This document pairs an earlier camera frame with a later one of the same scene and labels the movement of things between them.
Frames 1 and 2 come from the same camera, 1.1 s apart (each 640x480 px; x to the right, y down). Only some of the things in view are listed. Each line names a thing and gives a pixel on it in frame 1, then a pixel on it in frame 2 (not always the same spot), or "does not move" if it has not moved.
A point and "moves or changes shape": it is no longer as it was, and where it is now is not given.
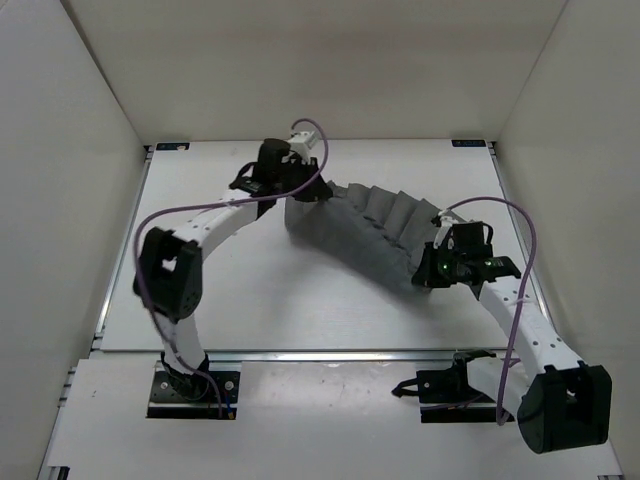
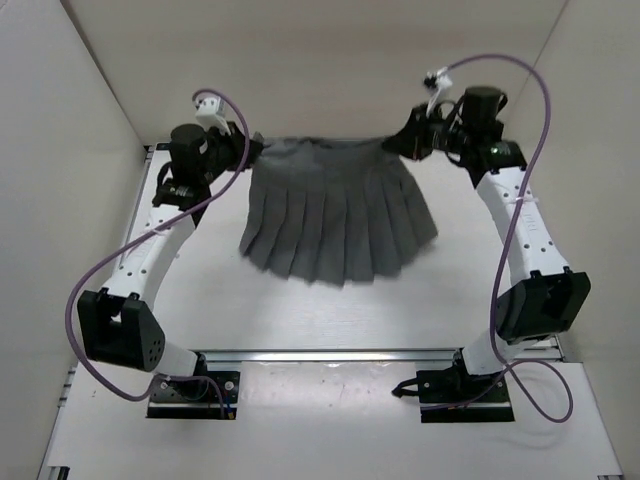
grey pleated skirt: x=372 y=230 moves or changes shape
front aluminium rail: x=328 y=357 does not move
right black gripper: x=426 y=276 to x=411 y=141
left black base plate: x=175 y=395 does not move
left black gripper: x=309 y=164 to x=236 y=135
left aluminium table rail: x=102 y=325 does not move
